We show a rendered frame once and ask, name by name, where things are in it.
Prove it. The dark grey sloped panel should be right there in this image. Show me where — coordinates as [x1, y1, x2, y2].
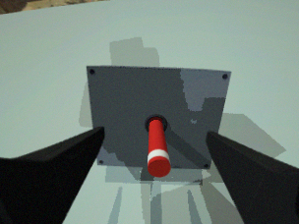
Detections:
[87, 65, 232, 170]

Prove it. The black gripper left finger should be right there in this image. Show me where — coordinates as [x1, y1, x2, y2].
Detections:
[0, 127, 104, 224]

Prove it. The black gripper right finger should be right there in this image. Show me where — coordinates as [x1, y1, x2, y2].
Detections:
[206, 132, 299, 224]

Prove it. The red peg with white band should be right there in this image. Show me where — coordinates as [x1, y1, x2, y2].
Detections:
[148, 117, 171, 177]

